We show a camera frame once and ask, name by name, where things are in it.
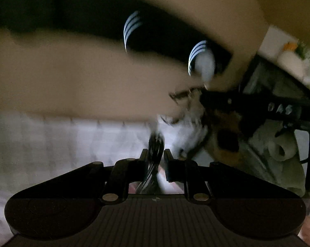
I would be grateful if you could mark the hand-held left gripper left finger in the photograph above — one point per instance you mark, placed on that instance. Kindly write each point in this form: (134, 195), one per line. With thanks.
(144, 164)

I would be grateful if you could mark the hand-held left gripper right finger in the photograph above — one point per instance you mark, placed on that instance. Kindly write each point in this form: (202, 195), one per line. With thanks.
(168, 167)

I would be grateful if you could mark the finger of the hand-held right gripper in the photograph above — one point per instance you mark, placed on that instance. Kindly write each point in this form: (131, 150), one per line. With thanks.
(216, 100)

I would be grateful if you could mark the leopard print furry accessory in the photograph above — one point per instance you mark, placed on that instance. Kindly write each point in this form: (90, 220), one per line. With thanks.
(222, 144)

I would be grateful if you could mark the white tissue roll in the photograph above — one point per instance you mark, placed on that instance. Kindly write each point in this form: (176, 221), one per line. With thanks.
(286, 144)

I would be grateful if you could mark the white colourful printed panel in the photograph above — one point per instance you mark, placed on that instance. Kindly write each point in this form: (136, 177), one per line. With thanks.
(276, 41)

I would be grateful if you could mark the pale green cloth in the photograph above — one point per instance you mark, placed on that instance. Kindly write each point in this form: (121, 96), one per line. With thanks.
(289, 175)

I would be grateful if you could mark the white checked tablecloth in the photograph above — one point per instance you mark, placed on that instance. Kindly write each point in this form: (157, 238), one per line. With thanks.
(54, 146)

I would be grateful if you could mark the black object with white stripes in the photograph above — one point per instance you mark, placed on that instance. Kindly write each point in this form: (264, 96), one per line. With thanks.
(93, 12)

